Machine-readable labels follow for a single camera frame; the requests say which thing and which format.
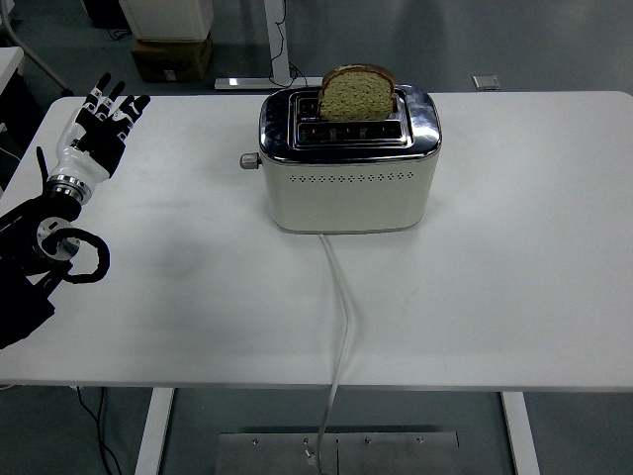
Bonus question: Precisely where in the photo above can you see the black cable on desk leg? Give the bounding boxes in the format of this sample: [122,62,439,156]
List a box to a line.
[269,0,308,88]

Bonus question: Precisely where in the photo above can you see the brown bread slice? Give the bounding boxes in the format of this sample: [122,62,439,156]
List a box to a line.
[316,62,397,123]

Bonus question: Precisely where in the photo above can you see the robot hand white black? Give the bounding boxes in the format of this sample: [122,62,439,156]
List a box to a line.
[48,72,151,186]

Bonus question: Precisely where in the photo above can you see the brown cardboard box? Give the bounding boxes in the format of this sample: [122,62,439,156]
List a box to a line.
[130,33,215,83]

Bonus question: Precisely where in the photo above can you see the black object on floor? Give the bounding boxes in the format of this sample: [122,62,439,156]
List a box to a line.
[83,0,131,30]

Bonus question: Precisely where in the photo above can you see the cream chrome toaster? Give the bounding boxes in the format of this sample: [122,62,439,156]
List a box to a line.
[257,82,444,235]

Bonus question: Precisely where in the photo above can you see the white slanted tube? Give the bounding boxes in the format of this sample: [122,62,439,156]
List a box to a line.
[0,0,75,96]

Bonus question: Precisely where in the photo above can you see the white box-shaped appliance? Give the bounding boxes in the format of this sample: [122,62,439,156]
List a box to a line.
[118,0,216,43]

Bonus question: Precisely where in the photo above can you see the white side table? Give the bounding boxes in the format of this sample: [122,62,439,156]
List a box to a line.
[0,47,26,95]

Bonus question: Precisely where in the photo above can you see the white desk leg with foot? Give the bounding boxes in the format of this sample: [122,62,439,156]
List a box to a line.
[214,0,309,91]

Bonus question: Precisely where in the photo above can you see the black cable under table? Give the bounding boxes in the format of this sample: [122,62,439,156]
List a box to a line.
[73,386,123,475]

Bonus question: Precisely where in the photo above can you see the white table leg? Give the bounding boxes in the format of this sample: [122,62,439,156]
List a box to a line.
[498,391,541,475]
[133,387,175,475]

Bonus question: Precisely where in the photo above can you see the white toaster power cable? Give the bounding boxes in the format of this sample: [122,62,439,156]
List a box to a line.
[310,232,358,471]

